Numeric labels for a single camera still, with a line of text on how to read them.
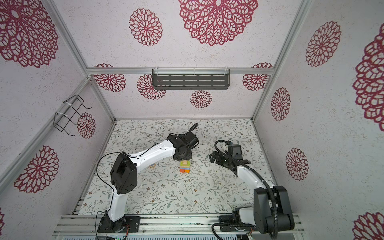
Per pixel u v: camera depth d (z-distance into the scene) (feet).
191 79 3.03
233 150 2.29
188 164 2.96
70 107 2.56
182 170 3.01
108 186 1.74
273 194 1.37
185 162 2.92
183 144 2.11
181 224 2.49
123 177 1.65
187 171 3.00
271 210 1.26
